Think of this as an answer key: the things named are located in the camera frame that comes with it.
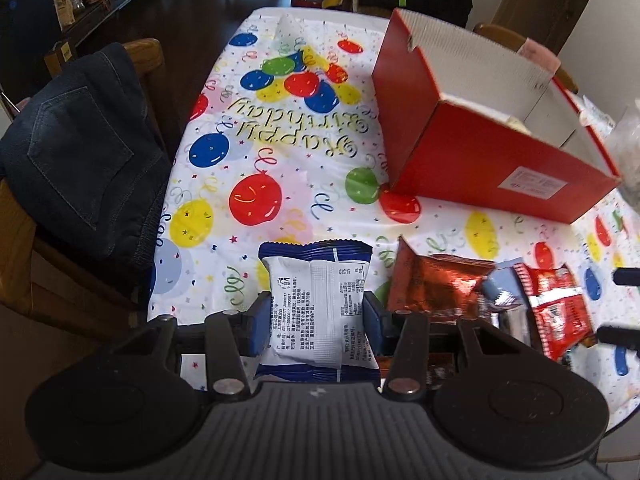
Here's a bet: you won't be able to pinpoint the red cardboard box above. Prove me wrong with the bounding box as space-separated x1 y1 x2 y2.
371 7 623 225

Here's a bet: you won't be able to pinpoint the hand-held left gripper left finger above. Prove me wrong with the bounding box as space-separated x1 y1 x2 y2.
112 290 273 403

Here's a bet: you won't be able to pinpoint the orange foil snack packet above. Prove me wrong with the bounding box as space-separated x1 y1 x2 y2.
387 235 497 322

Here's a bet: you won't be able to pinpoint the brown paper bag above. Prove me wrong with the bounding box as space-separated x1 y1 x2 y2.
52 0 77 29

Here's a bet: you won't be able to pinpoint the red snack packet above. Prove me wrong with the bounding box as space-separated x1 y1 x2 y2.
517 264 597 362

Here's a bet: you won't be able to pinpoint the white and blue snack packet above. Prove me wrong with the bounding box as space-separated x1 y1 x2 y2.
254 240 382 385

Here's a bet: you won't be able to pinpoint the pink cloth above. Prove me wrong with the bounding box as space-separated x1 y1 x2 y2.
517 40 562 74

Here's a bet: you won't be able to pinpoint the dark storage shelf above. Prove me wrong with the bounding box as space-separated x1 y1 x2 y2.
0 0 176 78

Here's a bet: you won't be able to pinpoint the balloon print tablecloth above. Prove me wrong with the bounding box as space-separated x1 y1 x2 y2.
147 7 640 436

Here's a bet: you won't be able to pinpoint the light blue snack packet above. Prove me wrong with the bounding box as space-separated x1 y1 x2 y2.
479 260 527 307

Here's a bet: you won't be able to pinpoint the dark blue jeans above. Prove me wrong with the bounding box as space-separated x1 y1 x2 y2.
0 42 173 263

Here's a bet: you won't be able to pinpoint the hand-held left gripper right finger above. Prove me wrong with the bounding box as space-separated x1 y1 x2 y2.
362 290 522 403

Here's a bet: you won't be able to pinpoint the clear plastic bag of snacks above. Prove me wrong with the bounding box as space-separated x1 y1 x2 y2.
606 105 640 188

